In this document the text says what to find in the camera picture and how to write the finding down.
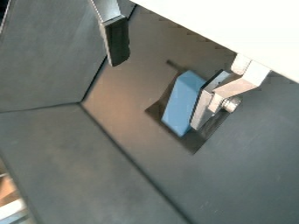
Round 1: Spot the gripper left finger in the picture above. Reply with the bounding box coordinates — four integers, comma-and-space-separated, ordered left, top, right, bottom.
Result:
90, 0, 130, 67

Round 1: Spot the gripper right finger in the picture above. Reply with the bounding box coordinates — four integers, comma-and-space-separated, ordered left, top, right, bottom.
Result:
191, 54, 272, 130

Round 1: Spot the blue rectangular block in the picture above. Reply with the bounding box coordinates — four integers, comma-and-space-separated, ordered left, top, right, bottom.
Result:
162, 71, 206, 137

